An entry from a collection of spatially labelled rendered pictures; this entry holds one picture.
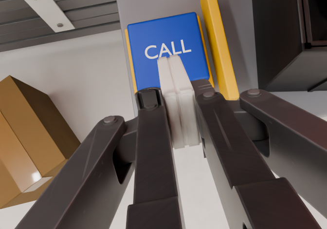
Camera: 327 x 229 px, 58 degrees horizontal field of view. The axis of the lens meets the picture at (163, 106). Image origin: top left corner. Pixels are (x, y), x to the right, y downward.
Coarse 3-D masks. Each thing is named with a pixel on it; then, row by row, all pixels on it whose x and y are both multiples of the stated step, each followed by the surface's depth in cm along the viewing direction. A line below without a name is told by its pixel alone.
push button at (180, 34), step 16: (176, 16) 29; (192, 16) 29; (128, 32) 29; (144, 32) 29; (160, 32) 29; (176, 32) 29; (192, 32) 28; (144, 48) 28; (160, 48) 28; (176, 48) 28; (192, 48) 28; (144, 64) 28; (192, 64) 28; (144, 80) 28; (192, 80) 28
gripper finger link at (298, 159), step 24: (240, 96) 12; (264, 96) 12; (264, 120) 11; (288, 120) 10; (312, 120) 10; (264, 144) 12; (288, 144) 10; (312, 144) 9; (288, 168) 10; (312, 168) 9; (312, 192) 9
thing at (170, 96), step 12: (168, 60) 19; (168, 72) 16; (168, 84) 15; (168, 96) 13; (168, 108) 14; (180, 108) 14; (168, 120) 14; (180, 120) 14; (180, 132) 14; (180, 144) 14
